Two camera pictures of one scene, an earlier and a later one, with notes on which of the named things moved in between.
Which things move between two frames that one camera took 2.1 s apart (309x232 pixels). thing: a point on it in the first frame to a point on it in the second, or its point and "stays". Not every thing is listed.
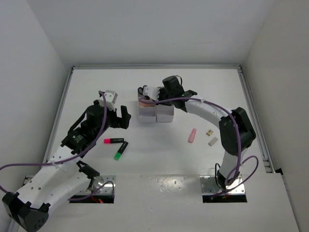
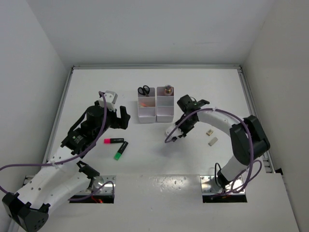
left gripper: x=119 y=122 stays
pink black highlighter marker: x=113 y=140 stays
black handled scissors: x=140 y=89 stays
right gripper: x=161 y=91 to x=184 y=131
